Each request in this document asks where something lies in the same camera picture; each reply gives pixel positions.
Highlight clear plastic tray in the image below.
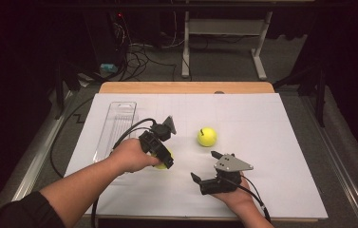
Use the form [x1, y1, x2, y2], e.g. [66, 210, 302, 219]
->
[92, 101, 139, 164]

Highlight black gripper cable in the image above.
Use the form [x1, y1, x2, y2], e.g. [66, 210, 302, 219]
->
[90, 117, 158, 228]
[220, 174, 272, 223]

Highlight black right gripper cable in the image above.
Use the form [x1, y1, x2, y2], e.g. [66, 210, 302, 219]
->
[220, 174, 272, 223]

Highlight black floor cable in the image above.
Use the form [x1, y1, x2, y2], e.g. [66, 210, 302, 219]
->
[49, 97, 95, 179]

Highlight yellow tennis ball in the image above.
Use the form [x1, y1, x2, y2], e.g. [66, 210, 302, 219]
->
[153, 150, 175, 170]
[197, 126, 218, 148]

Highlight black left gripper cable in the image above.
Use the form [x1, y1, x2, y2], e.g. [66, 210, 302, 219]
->
[90, 117, 158, 228]

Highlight white metal desk frame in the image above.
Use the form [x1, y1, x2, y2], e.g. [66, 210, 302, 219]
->
[180, 10, 274, 81]

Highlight black stand leg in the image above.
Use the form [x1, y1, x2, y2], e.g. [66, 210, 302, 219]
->
[273, 63, 327, 128]
[53, 60, 84, 121]

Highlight small teal box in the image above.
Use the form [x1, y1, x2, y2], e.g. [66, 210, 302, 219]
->
[100, 63, 119, 74]

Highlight tangle of floor cables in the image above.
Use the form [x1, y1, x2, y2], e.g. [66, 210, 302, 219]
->
[113, 18, 188, 82]

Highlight black computer tower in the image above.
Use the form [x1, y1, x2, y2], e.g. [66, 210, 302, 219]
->
[83, 10, 129, 67]

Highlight person's left hand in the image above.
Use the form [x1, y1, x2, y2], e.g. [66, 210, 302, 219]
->
[111, 138, 161, 174]

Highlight person's right hand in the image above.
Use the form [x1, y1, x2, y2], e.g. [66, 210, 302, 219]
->
[212, 176, 255, 209]

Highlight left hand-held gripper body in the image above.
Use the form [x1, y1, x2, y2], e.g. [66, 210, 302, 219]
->
[138, 115, 178, 157]

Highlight person's black sleeve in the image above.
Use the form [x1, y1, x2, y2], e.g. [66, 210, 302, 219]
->
[0, 191, 67, 228]

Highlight white table sheet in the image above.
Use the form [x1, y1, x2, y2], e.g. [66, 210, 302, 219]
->
[64, 92, 329, 220]

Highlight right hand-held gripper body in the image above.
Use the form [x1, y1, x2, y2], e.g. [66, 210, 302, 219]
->
[199, 153, 254, 196]

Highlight aluminium floor rail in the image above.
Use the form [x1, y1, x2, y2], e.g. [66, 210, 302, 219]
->
[299, 94, 358, 228]
[10, 90, 74, 202]

